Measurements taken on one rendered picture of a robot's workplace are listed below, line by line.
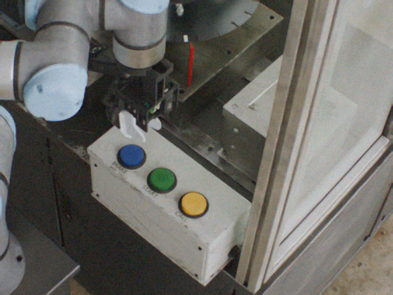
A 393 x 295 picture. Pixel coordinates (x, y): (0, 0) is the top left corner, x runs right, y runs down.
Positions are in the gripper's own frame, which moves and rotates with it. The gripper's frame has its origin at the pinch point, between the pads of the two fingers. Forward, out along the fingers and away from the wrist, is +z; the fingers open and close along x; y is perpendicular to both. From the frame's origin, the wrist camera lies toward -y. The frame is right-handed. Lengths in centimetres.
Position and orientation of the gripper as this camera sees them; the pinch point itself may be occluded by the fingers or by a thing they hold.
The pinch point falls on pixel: (128, 128)
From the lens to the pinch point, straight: 137.4
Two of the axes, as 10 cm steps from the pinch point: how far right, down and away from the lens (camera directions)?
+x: 6.6, -5.8, 4.8
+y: 7.5, 5.6, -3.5
